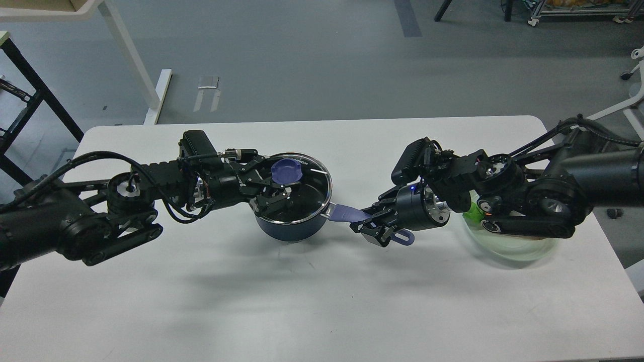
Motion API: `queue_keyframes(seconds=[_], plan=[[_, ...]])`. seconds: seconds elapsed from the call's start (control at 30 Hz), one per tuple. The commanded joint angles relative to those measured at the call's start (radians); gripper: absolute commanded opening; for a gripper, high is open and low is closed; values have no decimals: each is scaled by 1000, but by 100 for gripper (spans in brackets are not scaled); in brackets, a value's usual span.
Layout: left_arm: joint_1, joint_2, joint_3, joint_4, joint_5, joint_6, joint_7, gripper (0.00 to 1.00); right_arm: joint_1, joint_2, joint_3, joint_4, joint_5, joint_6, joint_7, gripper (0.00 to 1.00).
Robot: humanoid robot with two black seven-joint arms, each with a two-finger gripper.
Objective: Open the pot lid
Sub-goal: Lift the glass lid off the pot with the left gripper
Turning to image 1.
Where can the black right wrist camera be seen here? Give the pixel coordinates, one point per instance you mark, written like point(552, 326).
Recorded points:
point(407, 169)

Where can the metal wheeled cart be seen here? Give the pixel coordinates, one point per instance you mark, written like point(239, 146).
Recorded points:
point(622, 12)

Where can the black metal rack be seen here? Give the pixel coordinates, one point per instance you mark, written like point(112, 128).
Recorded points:
point(32, 102)

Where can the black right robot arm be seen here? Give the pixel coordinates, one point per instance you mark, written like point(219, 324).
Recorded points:
point(543, 189)

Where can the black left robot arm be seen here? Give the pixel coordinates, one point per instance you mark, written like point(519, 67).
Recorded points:
point(96, 220)

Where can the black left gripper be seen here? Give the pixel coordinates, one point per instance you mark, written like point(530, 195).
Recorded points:
point(228, 184)

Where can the orange toy carrot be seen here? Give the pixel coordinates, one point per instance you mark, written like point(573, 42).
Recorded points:
point(474, 214)

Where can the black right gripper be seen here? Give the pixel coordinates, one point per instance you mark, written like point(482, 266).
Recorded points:
point(415, 206)

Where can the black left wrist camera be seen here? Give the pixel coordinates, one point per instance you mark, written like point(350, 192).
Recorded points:
point(195, 143)

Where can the blue saucepan with handle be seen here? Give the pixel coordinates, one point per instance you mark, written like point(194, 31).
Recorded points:
point(294, 231)

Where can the glass lid with blue knob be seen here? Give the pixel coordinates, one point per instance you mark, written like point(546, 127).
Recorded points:
point(310, 181)

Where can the clear glass bowl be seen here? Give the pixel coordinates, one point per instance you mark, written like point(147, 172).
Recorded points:
point(511, 247)

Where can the white desk frame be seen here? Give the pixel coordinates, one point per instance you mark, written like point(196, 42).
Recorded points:
point(85, 48)

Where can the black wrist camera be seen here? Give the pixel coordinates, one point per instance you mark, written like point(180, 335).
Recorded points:
point(407, 169)
point(195, 143)

